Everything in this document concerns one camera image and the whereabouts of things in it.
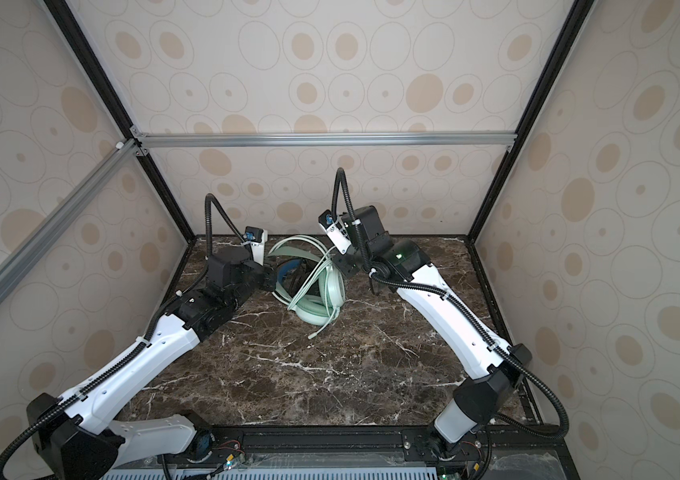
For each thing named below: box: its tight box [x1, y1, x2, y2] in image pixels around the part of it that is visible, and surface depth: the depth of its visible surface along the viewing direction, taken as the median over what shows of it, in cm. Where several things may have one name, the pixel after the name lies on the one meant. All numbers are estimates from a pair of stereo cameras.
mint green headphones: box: [267, 235, 345, 326], surface depth 71 cm
